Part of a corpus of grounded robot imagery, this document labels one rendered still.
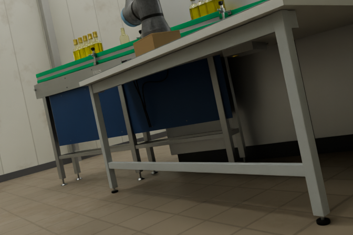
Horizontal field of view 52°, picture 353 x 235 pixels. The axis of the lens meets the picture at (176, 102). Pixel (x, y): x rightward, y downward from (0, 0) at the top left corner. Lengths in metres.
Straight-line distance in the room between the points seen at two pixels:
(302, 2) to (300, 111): 0.36
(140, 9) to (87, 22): 3.57
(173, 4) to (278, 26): 1.55
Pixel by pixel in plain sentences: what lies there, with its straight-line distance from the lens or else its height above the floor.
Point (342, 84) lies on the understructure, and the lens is 2.29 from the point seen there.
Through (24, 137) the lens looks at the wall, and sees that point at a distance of 4.78.
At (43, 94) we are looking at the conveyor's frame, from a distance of 3.22.
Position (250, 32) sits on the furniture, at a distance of 1.33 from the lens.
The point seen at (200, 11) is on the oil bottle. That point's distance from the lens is 2.39.
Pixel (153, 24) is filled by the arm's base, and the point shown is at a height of 0.88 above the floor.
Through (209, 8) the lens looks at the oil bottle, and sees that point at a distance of 2.36.
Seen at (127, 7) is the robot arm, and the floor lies 1.02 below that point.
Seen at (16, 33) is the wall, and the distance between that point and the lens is 4.97.
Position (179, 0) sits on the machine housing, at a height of 1.19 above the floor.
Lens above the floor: 0.49
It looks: level
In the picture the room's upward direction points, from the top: 12 degrees counter-clockwise
